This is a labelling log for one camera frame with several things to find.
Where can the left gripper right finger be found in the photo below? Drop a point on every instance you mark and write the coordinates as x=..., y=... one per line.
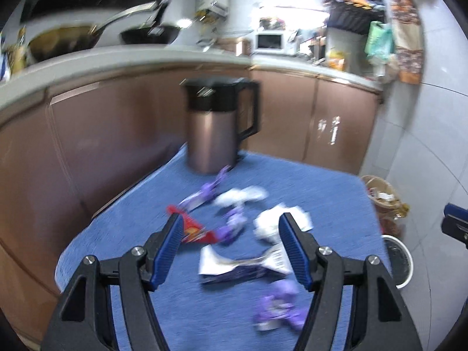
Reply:
x=379, y=318

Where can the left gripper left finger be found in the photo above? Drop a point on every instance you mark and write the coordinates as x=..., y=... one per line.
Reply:
x=83, y=318

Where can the white printed torn wrapper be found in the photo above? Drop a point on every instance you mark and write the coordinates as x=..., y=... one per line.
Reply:
x=215, y=269

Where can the red snack wrapper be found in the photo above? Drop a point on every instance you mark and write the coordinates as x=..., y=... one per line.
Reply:
x=194, y=232

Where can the white tissue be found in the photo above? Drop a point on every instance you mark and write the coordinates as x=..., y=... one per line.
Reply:
x=266, y=223

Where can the long purple twisted wrapper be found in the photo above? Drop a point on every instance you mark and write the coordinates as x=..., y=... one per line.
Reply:
x=205, y=194

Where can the small purple candy wrapper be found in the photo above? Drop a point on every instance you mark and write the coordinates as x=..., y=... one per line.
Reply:
x=235, y=223

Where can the white plastic bag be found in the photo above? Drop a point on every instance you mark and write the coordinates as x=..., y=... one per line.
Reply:
x=234, y=197

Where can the white rimmed trash can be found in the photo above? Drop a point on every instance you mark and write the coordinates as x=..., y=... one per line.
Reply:
x=401, y=261

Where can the beige trash bin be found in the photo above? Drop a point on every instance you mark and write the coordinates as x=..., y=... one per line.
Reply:
x=384, y=197

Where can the brown kitchen cabinets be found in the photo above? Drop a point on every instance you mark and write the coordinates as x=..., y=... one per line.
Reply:
x=70, y=148

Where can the amber oil bottle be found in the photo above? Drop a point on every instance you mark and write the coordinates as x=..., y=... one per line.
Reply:
x=389, y=221

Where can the blue towel mat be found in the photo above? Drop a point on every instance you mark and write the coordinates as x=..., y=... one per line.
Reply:
x=195, y=316

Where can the green plastic bag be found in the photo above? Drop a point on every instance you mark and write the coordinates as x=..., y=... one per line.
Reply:
x=379, y=41

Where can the yellow food package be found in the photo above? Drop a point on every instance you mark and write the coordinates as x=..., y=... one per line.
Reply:
x=337, y=60

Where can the floral hanging apron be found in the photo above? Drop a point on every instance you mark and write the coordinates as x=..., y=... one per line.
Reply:
x=408, y=40

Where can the white microwave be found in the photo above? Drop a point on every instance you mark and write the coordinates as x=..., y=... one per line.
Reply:
x=274, y=42

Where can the copper black electric kettle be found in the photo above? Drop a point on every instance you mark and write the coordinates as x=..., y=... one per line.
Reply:
x=212, y=132

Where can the pot on microwave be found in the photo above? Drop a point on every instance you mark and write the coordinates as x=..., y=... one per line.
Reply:
x=271, y=24

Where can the copper rice cooker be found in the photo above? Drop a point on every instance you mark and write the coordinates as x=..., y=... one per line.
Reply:
x=240, y=46

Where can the brass wok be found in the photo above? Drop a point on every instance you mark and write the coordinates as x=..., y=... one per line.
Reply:
x=67, y=39

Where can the black frying pan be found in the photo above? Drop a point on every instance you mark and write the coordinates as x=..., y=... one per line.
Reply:
x=153, y=31

